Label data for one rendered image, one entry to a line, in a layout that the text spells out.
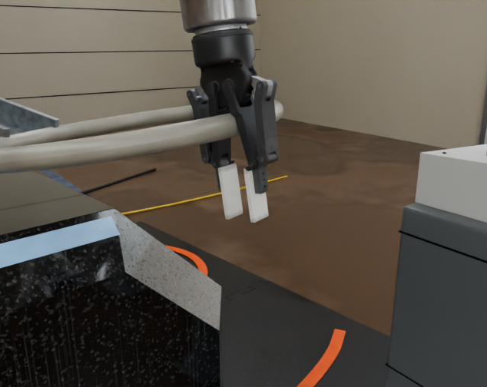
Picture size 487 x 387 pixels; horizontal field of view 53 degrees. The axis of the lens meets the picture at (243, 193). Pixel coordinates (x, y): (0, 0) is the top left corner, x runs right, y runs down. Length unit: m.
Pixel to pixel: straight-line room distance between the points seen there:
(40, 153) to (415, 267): 0.81
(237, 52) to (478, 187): 0.61
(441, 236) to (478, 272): 0.09
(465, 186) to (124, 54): 5.95
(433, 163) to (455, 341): 0.37
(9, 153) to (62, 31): 5.85
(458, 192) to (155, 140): 0.68
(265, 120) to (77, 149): 0.21
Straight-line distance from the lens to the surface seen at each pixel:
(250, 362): 1.89
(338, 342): 2.02
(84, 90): 6.53
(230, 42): 0.59
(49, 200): 0.99
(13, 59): 6.29
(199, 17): 0.59
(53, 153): 0.58
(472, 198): 1.06
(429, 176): 1.10
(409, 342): 1.21
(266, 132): 0.58
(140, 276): 0.89
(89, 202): 0.95
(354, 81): 6.54
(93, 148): 0.56
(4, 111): 1.08
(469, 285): 1.07
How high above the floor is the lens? 1.14
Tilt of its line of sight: 17 degrees down
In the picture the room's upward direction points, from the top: straight up
